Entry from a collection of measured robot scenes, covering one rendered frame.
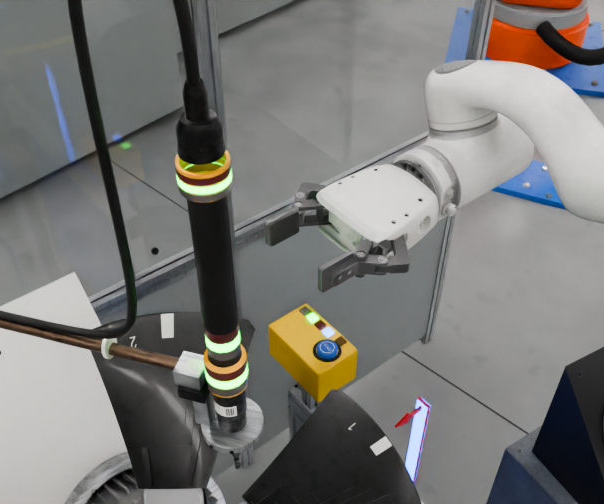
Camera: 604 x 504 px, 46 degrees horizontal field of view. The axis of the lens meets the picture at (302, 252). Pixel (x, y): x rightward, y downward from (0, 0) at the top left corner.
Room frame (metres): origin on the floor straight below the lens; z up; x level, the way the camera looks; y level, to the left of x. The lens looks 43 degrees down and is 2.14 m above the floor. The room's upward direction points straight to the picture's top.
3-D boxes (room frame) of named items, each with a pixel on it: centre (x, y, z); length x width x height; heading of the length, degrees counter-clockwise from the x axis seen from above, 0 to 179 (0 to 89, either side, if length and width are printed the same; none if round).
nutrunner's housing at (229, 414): (0.46, 0.08, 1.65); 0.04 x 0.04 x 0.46
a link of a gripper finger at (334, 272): (0.50, -0.05, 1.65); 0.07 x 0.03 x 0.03; 128
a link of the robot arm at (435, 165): (0.63, -0.13, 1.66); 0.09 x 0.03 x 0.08; 38
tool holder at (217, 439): (0.46, 0.09, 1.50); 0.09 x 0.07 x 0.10; 74
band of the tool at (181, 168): (0.46, 0.08, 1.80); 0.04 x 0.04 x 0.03
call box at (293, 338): (0.92, -0.02, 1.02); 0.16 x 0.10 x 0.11; 39
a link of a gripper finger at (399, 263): (0.54, -0.09, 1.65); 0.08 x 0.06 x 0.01; 31
